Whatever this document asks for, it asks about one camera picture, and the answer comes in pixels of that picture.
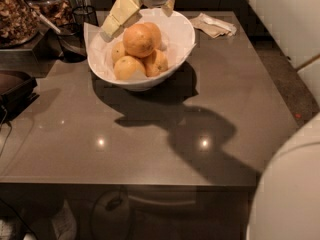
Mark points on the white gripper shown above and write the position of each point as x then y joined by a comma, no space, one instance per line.
124,8

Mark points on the orange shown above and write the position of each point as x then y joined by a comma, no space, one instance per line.
156,63
156,33
118,51
127,66
138,40

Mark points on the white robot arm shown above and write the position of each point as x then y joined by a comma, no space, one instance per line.
194,147

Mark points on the white ceramic bowl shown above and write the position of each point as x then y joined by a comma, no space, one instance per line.
173,34

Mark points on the white paper bowl liner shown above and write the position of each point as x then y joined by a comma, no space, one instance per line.
100,50

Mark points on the crumpled paper napkin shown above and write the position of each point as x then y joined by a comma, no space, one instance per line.
213,27

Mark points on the small glass snack jar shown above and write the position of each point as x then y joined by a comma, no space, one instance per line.
59,12

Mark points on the large glass snack jar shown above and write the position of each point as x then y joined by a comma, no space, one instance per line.
18,23

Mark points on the black wire basket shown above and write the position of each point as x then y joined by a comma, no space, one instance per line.
71,38

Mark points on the black device with cable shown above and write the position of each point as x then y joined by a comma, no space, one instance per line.
16,93

